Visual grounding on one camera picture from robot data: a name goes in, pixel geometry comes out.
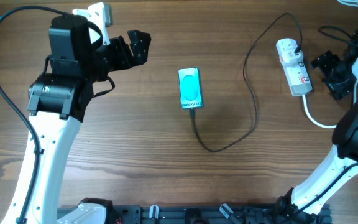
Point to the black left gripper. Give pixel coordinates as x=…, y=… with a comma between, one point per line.
x=125, y=60

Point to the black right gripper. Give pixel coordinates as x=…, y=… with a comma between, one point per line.
x=339, y=89

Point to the blue screen Galaxy smartphone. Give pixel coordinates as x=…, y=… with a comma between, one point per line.
x=190, y=88

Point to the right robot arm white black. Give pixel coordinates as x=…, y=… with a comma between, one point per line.
x=303, y=203

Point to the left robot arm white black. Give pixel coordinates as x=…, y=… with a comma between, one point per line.
x=57, y=104

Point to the white USB charger plug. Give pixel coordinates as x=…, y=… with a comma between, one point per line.
x=290, y=58

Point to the white power strip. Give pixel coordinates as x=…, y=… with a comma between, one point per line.
x=297, y=76

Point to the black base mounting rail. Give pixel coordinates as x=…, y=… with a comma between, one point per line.
x=188, y=215

